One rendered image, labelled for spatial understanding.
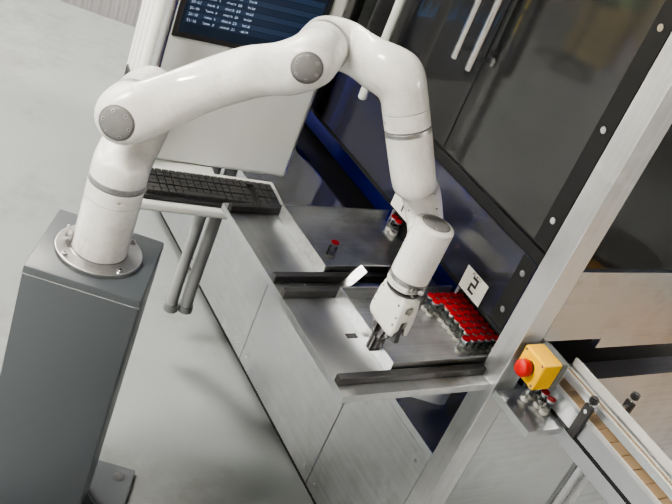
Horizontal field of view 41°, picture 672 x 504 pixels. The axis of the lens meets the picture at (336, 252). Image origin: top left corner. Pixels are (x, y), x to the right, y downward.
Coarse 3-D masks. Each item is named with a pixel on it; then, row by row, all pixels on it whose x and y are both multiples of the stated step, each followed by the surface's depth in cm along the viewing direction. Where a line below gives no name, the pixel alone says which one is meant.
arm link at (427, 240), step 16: (416, 224) 179; (432, 224) 179; (448, 224) 182; (416, 240) 179; (432, 240) 178; (448, 240) 179; (400, 256) 183; (416, 256) 180; (432, 256) 180; (400, 272) 183; (416, 272) 182; (432, 272) 183
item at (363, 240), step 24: (288, 216) 231; (312, 216) 241; (336, 216) 244; (360, 216) 248; (384, 216) 253; (312, 240) 231; (360, 240) 239; (384, 240) 244; (312, 264) 221; (336, 264) 225; (360, 264) 229; (384, 264) 233
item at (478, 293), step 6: (468, 270) 212; (468, 276) 212; (474, 276) 211; (462, 282) 214; (468, 282) 212; (474, 282) 211; (480, 282) 209; (462, 288) 214; (480, 288) 209; (486, 288) 207; (468, 294) 212; (474, 294) 211; (480, 294) 209; (474, 300) 211; (480, 300) 209
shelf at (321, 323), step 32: (256, 224) 228; (256, 256) 216; (288, 256) 221; (320, 320) 203; (320, 352) 193; (352, 352) 197; (384, 384) 192; (416, 384) 196; (448, 384) 200; (480, 384) 204
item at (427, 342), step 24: (360, 288) 214; (432, 288) 226; (360, 312) 211; (408, 336) 210; (432, 336) 213; (384, 360) 196; (408, 360) 202; (432, 360) 199; (456, 360) 204; (480, 360) 208
